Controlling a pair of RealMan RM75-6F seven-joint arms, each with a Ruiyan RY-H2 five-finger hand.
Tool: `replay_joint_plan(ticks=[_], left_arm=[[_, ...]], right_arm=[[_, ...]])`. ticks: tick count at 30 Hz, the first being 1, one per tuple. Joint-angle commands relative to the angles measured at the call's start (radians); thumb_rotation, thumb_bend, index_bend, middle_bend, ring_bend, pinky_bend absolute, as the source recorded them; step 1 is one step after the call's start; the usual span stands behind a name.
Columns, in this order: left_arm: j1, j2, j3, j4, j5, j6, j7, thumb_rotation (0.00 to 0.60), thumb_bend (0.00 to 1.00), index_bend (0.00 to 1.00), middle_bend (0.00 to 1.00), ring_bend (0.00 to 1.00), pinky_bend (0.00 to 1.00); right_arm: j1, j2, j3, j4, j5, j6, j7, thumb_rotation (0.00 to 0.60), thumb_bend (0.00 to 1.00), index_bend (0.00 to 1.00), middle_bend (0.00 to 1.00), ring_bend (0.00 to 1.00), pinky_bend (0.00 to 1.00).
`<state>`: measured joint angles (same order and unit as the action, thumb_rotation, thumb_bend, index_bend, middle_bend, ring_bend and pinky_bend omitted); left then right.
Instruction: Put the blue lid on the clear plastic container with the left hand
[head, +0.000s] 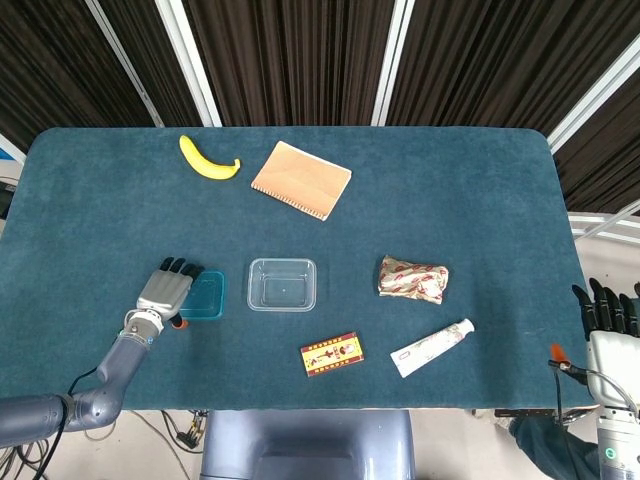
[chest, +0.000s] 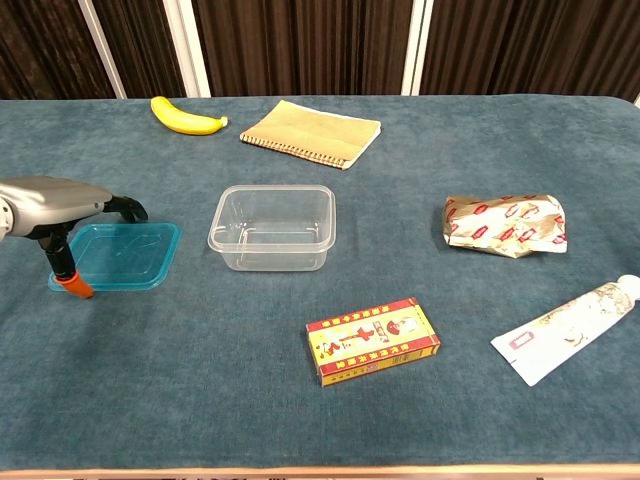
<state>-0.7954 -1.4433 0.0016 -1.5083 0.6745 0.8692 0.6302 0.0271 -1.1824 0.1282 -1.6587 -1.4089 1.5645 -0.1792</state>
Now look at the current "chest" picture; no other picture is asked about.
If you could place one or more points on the tan spiral notebook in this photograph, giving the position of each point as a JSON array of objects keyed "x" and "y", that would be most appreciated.
[{"x": 310, "y": 132}]

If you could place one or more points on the blue plastic tray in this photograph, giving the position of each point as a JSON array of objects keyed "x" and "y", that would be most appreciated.
[{"x": 125, "y": 255}]

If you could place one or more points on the wide white frame post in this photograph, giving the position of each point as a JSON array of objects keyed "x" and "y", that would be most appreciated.
[
  {"x": 637, "y": 99},
  {"x": 416, "y": 47},
  {"x": 187, "y": 50}
]

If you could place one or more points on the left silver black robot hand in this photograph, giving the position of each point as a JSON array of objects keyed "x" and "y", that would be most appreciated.
[{"x": 55, "y": 200}]

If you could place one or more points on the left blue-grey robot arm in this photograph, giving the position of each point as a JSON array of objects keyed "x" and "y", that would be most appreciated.
[{"x": 3, "y": 220}]

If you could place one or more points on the thin grey frame post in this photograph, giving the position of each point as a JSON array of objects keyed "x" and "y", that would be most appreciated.
[{"x": 102, "y": 50}]

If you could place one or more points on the dark brown pleated curtain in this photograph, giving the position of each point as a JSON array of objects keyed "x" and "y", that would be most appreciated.
[{"x": 300, "y": 45}]

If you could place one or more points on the yellow banana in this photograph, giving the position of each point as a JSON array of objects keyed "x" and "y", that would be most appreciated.
[{"x": 185, "y": 124}]

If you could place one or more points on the teal velvet table cloth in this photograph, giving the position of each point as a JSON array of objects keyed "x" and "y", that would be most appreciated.
[{"x": 200, "y": 375}]

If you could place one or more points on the clear plastic tray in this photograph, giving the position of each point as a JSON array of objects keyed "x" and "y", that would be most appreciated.
[{"x": 272, "y": 230}]

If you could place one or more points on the paper wrapped food packet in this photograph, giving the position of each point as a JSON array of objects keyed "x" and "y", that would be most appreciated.
[{"x": 505, "y": 225}]

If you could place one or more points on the white cream tube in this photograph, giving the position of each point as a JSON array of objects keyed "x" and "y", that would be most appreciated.
[{"x": 565, "y": 330}]

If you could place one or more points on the red yellow printed box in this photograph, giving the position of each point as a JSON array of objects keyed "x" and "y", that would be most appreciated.
[{"x": 372, "y": 342}]

